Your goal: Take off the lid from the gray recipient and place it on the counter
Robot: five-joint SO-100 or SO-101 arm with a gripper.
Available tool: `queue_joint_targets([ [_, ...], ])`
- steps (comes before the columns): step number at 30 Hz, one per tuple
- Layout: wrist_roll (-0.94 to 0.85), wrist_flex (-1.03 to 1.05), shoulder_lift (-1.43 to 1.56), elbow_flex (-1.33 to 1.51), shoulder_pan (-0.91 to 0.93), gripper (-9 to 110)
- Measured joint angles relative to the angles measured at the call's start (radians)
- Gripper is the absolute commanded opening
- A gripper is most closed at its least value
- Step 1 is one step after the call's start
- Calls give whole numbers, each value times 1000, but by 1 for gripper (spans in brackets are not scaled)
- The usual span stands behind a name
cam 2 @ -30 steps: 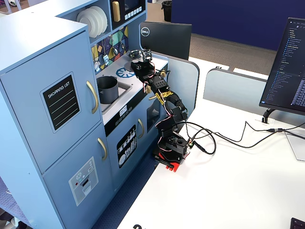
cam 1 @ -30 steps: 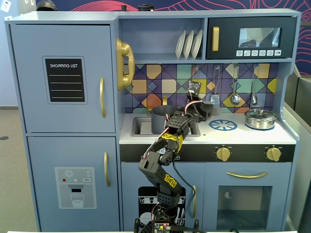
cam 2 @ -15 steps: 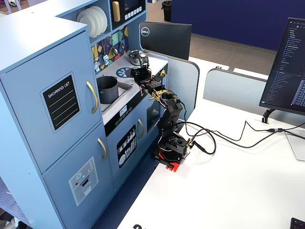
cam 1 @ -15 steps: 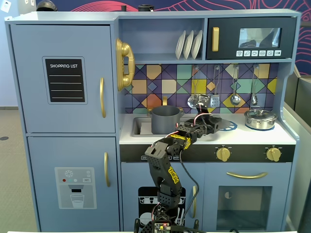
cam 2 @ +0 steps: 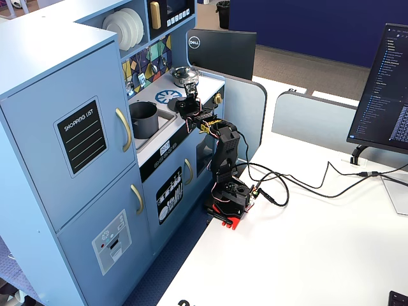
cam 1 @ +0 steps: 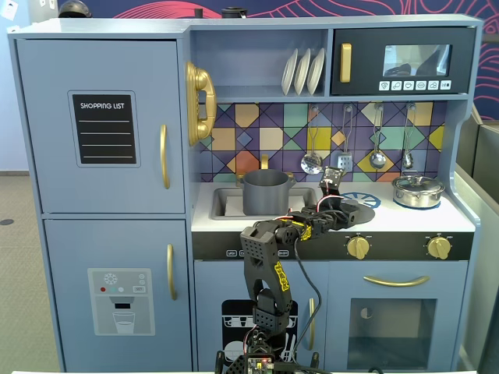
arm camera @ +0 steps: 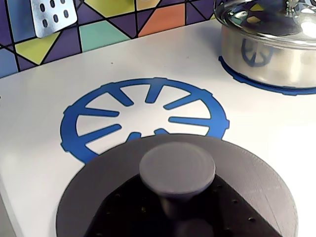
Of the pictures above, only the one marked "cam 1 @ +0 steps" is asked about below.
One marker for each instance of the white toy plate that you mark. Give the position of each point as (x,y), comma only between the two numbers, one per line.
(289,74)
(316,70)
(302,72)

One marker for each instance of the gold toy faucet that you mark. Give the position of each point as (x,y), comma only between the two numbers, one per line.
(265,161)

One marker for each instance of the gray pot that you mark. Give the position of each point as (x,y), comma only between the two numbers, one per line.
(265,195)

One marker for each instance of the steel slotted spatula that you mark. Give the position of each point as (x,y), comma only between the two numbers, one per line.
(345,160)

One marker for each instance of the steel skimmer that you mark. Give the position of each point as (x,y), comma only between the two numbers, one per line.
(311,163)

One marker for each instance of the blue dishwasher door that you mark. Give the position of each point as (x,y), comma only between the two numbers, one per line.
(218,280)

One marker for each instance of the black toy microwave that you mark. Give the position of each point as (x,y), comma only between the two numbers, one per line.
(366,62)

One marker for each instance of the black floor outlet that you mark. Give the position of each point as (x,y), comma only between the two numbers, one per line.
(6,222)

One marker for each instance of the steel spoon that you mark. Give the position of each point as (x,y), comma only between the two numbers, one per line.
(408,159)

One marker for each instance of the steel pot with lid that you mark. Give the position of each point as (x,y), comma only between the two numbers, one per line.
(417,192)

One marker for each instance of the blue freezer door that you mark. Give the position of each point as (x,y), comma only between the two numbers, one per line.
(70,249)

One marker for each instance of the blue oven door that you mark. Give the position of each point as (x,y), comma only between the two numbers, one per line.
(339,311)

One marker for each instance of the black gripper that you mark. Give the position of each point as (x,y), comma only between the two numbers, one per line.
(348,216)

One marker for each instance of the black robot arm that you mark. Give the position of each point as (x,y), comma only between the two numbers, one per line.
(259,249)

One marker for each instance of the black helmet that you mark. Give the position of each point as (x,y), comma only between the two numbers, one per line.
(74,9)

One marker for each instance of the gold stove knob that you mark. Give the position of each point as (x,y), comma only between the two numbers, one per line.
(358,248)
(438,248)

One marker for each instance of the small black wrist camera module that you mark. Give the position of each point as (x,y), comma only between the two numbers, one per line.
(332,177)

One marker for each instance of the black shopping list board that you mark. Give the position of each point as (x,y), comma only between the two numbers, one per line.
(106,128)

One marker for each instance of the gray sink basin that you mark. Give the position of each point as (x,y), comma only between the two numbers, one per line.
(226,204)

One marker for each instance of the gold toy telephone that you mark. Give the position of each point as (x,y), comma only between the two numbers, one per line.
(200,105)

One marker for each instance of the steel ladle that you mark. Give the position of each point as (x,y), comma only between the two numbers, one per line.
(377,159)

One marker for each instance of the blue fridge door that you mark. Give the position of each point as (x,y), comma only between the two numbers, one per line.
(47,175)

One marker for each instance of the blue toy kitchen unit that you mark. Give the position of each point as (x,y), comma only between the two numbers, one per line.
(117,233)

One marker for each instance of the black cylindrical object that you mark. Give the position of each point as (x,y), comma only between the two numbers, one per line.
(234,13)

